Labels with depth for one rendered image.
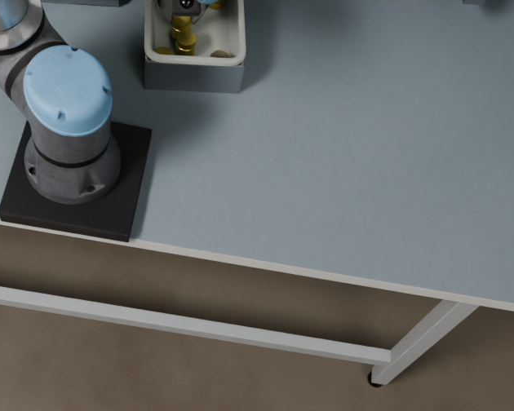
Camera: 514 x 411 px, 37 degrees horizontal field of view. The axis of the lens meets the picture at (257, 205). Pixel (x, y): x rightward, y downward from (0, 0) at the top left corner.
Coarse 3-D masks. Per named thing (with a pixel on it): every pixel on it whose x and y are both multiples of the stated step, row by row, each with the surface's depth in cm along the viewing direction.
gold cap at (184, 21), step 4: (176, 16) 139; (180, 16) 139; (184, 16) 139; (188, 16) 139; (172, 20) 138; (176, 20) 138; (180, 20) 138; (184, 20) 138; (188, 20) 139; (172, 24) 139; (176, 24) 138; (180, 24) 138; (184, 24) 138; (188, 24) 138; (172, 28) 140; (176, 28) 139; (180, 28) 138; (184, 28) 139; (188, 28) 139; (172, 32) 141; (176, 32) 140; (172, 36) 141; (176, 36) 141
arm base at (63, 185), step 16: (32, 144) 119; (112, 144) 122; (32, 160) 121; (48, 160) 116; (96, 160) 117; (112, 160) 122; (32, 176) 121; (48, 176) 118; (64, 176) 118; (80, 176) 118; (96, 176) 120; (112, 176) 123; (48, 192) 121; (64, 192) 120; (80, 192) 121; (96, 192) 122
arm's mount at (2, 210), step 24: (24, 144) 126; (120, 144) 129; (144, 144) 130; (24, 168) 124; (144, 168) 131; (24, 192) 122; (120, 192) 125; (0, 216) 121; (24, 216) 121; (48, 216) 121; (72, 216) 122; (96, 216) 123; (120, 216) 123; (120, 240) 124
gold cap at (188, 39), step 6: (186, 30) 138; (180, 36) 137; (186, 36) 137; (192, 36) 137; (180, 42) 136; (186, 42) 136; (192, 42) 137; (180, 48) 137; (186, 48) 137; (192, 48) 138; (180, 54) 139; (186, 54) 138; (192, 54) 139
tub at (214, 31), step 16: (240, 0) 139; (160, 16) 144; (208, 16) 145; (224, 16) 146; (240, 16) 137; (144, 32) 133; (160, 32) 142; (192, 32) 143; (208, 32) 144; (224, 32) 144; (240, 32) 136; (144, 48) 131; (208, 48) 142; (224, 48) 143; (240, 48) 134; (208, 64) 132; (224, 64) 133
